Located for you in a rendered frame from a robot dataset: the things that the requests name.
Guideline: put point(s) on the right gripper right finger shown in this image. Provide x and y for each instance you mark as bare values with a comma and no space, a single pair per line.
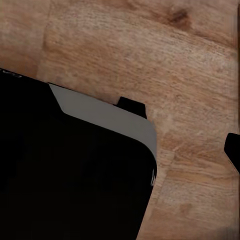
232,149

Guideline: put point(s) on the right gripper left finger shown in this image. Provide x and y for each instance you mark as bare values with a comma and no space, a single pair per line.
12,150

